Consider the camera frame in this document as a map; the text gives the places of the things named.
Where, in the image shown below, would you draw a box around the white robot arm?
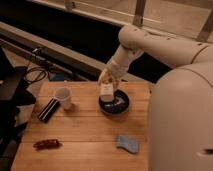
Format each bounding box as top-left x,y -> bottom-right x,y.
98,25 -> 213,171

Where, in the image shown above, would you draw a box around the red chili pepper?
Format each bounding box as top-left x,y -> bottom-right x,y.
33,139 -> 61,150

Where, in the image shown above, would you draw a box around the white bottle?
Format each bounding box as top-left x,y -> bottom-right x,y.
100,77 -> 114,102

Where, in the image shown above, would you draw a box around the black cable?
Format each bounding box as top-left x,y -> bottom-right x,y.
23,46 -> 54,85

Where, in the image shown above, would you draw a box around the clear plastic cup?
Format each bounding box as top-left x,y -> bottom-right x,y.
54,87 -> 72,110

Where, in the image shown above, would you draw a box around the black equipment on left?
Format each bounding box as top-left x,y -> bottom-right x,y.
0,47 -> 36,157

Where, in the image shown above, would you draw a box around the metal rail beam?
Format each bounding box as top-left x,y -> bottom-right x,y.
0,21 -> 154,89

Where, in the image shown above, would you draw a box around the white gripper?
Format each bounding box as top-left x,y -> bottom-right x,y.
98,45 -> 143,95

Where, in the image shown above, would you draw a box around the black rectangular box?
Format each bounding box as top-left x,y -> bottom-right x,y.
38,98 -> 60,123

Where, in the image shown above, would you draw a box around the black ceramic bowl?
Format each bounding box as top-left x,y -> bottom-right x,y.
98,89 -> 130,115

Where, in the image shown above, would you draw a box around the blue sponge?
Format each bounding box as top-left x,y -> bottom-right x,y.
116,135 -> 139,154

